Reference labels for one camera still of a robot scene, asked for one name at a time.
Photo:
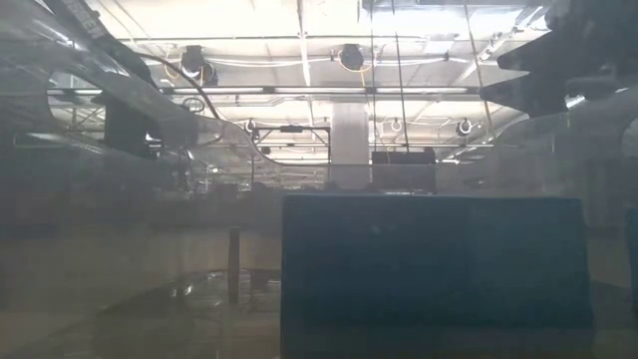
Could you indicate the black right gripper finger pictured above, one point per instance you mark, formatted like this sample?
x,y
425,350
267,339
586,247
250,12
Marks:
x,y
548,55
538,95

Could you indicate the long blue rectangular block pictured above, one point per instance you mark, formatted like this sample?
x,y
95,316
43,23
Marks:
x,y
423,279

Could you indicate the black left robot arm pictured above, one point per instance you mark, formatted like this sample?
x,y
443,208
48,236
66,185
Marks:
x,y
129,129

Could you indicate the black hanging monitor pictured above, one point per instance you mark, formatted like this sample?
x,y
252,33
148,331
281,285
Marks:
x,y
404,172

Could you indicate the white square pillar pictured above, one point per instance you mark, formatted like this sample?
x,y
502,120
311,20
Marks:
x,y
349,144

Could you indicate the long ceiling light strip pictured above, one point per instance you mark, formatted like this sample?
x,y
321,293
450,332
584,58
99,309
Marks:
x,y
299,91

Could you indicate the grey translucent plastic bin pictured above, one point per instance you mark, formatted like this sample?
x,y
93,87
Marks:
x,y
124,199

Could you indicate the black rectangular rack frame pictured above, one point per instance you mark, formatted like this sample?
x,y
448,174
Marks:
x,y
294,128

